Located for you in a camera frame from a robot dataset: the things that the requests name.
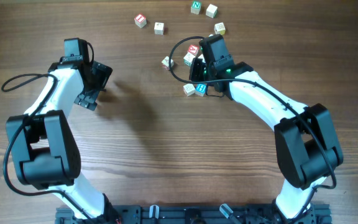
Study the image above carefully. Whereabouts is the white number 2 block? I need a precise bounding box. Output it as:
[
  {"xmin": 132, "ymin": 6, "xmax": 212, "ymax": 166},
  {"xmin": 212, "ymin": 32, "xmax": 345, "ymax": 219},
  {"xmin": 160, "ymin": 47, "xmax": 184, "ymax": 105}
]
[{"xmin": 154, "ymin": 22, "xmax": 165, "ymax": 35}]

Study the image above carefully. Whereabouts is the red A letter block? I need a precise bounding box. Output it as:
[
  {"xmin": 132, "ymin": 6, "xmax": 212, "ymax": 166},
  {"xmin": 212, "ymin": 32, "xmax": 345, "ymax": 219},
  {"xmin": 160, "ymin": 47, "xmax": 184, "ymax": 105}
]
[{"xmin": 188, "ymin": 45, "xmax": 200, "ymax": 56}]

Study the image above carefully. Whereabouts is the green N letter block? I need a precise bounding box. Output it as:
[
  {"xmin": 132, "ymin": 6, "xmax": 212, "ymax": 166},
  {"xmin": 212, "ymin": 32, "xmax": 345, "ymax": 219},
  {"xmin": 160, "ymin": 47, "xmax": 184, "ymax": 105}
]
[{"xmin": 190, "ymin": 1, "xmax": 201, "ymax": 14}]

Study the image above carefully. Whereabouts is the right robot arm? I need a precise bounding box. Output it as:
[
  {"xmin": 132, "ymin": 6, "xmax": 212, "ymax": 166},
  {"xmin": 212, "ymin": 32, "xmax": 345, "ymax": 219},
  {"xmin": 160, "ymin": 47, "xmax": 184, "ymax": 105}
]
[{"xmin": 136, "ymin": 34, "xmax": 343, "ymax": 223}]

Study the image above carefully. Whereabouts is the green edged picture block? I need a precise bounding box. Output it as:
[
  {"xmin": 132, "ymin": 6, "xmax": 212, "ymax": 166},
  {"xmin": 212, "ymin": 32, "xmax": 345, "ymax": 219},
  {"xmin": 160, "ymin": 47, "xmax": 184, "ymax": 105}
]
[{"xmin": 183, "ymin": 52, "xmax": 196, "ymax": 67}]

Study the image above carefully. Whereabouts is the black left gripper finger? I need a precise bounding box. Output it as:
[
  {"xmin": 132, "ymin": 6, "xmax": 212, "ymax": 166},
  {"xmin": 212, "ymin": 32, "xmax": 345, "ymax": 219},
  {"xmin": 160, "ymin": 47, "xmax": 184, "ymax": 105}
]
[
  {"xmin": 92, "ymin": 61, "xmax": 112, "ymax": 90},
  {"xmin": 74, "ymin": 90, "xmax": 99, "ymax": 111}
]

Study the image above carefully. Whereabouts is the plain white wooden block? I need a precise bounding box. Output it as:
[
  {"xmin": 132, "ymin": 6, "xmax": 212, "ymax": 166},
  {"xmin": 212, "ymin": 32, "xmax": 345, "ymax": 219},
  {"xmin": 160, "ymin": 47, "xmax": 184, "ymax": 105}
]
[{"xmin": 206, "ymin": 4, "xmax": 218, "ymax": 18}]

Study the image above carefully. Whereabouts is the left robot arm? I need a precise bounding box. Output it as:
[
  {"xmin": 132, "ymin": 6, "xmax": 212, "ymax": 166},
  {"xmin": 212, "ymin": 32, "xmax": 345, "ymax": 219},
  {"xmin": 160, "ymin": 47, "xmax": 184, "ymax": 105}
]
[{"xmin": 2, "ymin": 38, "xmax": 120, "ymax": 223}]

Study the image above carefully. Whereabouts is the yellow edged wooden block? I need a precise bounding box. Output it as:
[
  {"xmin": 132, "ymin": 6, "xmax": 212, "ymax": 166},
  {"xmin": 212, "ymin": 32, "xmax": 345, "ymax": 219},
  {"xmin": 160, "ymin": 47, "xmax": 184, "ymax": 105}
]
[{"xmin": 214, "ymin": 22, "xmax": 226, "ymax": 35}]

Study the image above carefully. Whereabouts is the red O letter block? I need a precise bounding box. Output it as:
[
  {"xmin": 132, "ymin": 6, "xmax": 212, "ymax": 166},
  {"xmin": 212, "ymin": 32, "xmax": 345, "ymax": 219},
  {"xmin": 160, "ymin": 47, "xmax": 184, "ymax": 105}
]
[{"xmin": 161, "ymin": 56, "xmax": 175, "ymax": 70}]

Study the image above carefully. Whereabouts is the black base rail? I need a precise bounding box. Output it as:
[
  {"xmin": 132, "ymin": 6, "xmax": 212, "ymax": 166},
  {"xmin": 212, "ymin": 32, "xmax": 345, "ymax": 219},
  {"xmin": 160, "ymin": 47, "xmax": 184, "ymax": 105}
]
[{"xmin": 55, "ymin": 204, "xmax": 333, "ymax": 224}]

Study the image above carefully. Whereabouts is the red Y letter block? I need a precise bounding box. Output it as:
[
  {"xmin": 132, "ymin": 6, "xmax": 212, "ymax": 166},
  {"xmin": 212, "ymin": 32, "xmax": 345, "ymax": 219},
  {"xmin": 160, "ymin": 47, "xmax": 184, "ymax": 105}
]
[{"xmin": 183, "ymin": 83, "xmax": 195, "ymax": 96}]

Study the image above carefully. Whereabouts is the red I letter block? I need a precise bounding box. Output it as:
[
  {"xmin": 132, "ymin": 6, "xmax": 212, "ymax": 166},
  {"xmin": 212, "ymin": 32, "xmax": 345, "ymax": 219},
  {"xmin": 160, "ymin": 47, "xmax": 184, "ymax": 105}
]
[{"xmin": 134, "ymin": 14, "xmax": 147, "ymax": 28}]

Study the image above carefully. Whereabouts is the blue top wooden block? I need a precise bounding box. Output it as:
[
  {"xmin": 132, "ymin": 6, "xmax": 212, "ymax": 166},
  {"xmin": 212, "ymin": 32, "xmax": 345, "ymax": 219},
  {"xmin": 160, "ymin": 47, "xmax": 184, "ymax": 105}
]
[{"xmin": 195, "ymin": 83, "xmax": 208, "ymax": 96}]

